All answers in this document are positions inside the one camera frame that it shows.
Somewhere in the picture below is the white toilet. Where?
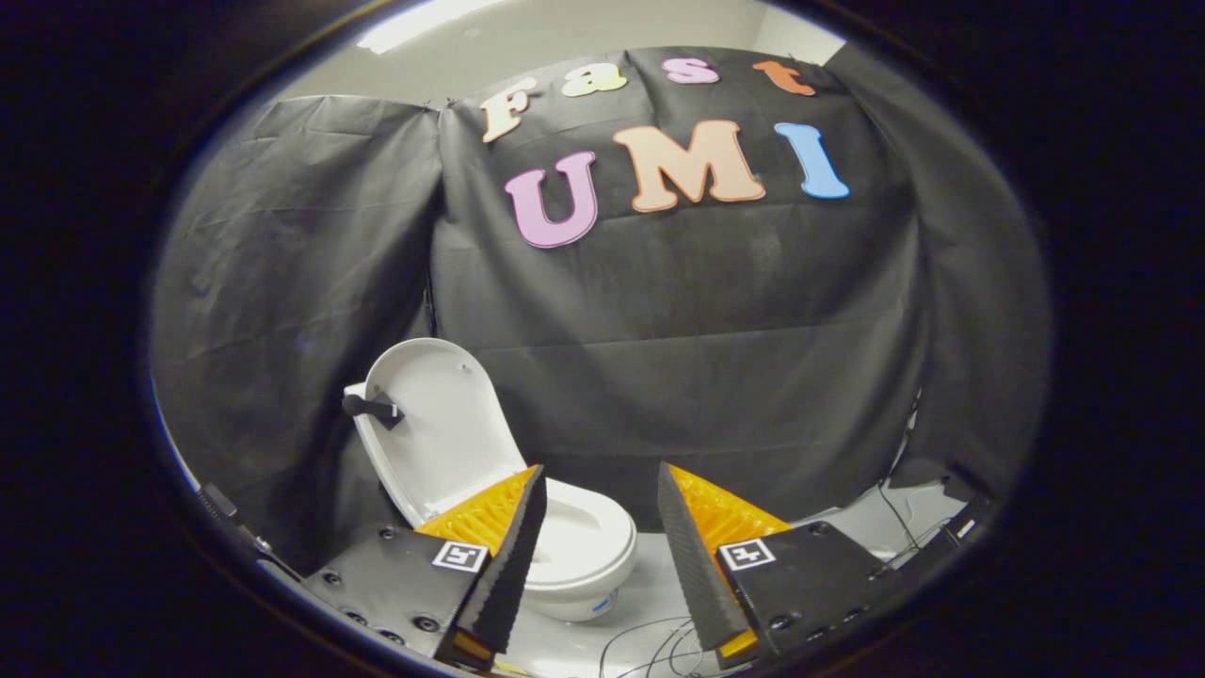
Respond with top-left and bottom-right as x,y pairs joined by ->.
344,381 -> 638,622

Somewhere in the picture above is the black backdrop cloth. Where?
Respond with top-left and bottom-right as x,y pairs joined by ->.
151,42 -> 1052,575

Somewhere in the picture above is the tangle of thin floor cables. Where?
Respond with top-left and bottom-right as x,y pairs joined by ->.
598,617 -> 721,678

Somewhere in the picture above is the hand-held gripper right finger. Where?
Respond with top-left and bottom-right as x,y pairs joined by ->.
656,461 -> 905,671

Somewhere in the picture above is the white toilet lid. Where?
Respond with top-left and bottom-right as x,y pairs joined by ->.
351,338 -> 528,528

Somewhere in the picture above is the black lid handle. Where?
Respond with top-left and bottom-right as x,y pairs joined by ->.
342,394 -> 406,431

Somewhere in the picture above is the black device with white label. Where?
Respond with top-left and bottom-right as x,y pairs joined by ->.
927,490 -> 994,561

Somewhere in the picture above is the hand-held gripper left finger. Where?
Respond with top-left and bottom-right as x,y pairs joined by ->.
303,464 -> 548,671

